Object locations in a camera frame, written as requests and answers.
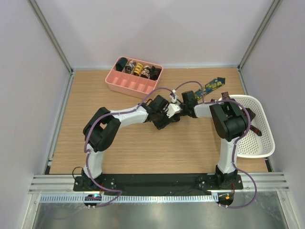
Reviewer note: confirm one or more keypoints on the blue yellow floral tie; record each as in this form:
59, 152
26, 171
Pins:
210, 87

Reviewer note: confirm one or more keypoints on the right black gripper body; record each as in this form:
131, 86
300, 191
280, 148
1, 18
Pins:
183, 111

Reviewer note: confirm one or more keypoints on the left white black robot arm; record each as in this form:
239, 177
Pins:
102, 128

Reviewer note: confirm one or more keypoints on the aluminium frame rail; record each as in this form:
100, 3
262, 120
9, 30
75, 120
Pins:
52, 184

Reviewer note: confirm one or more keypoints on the white perforated plastic basket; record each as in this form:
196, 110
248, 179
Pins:
253, 145

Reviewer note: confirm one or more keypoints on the rolled brown patterned tie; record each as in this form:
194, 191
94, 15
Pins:
129, 67

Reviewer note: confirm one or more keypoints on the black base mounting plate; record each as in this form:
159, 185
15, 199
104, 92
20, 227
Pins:
167, 184

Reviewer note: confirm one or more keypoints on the rolled dark green tie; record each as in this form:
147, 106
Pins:
121, 63

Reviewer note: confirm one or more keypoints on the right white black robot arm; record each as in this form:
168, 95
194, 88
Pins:
231, 121

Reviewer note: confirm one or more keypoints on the rolled black patterned tie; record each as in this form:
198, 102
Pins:
155, 72

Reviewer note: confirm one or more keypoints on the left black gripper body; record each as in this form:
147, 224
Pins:
162, 119

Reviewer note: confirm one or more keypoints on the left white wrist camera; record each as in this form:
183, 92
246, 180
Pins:
172, 109

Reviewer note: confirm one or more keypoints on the rolled yellow tie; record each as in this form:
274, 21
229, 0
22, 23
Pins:
138, 69

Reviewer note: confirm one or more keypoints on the pink divided organizer box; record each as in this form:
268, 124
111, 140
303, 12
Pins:
130, 84

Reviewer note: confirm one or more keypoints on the brown patterned tie pile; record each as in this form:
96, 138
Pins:
255, 128

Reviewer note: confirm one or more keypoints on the rolled tan floral tie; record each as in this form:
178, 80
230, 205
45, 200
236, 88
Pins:
146, 72

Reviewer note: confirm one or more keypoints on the white slotted cable duct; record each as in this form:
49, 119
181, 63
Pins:
96, 199

